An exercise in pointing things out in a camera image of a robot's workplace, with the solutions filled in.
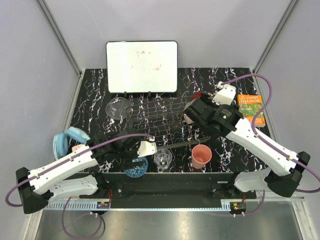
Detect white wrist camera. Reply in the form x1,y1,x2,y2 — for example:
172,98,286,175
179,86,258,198
212,81,236,106
137,136,158,158

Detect blue triangle pattern bowl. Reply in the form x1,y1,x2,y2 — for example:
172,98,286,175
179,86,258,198
124,157,149,178

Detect metal wire dish rack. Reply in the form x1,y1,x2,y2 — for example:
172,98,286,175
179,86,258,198
126,96,210,149

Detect clear drinking glass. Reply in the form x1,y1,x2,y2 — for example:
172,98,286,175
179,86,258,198
153,149,173,171

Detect purple floor cable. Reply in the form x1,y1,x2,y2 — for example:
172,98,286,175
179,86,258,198
60,197,108,240

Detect white dry-erase board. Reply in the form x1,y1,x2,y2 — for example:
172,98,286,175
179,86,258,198
105,40,178,93

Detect grey cable duct rail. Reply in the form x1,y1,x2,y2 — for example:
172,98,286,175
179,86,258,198
44,196,243,212

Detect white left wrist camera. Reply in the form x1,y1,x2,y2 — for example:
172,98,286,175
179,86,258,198
137,136,158,158

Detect red floral bowl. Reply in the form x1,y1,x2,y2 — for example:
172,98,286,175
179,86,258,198
191,91,203,101

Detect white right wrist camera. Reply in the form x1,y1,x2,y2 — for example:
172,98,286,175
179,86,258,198
212,81,236,106

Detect brown patterned bowl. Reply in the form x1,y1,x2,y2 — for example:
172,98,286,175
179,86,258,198
183,113,195,125

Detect pink plastic cup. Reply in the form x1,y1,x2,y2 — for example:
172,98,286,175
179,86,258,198
191,144,212,169

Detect clear glass plate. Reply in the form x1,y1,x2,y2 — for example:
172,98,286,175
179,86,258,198
105,97,132,120

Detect orange treehouse book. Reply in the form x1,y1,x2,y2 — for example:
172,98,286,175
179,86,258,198
237,94,266,128

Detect light blue headphones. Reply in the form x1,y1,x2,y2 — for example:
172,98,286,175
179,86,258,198
52,126,91,160

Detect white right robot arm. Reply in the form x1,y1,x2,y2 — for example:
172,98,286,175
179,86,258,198
183,94,310,199

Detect pink cube block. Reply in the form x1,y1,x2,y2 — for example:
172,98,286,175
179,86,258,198
71,144,83,152

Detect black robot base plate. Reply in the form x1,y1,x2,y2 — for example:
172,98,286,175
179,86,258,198
89,172,257,202

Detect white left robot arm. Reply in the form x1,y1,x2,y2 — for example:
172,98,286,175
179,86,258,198
15,128,157,214

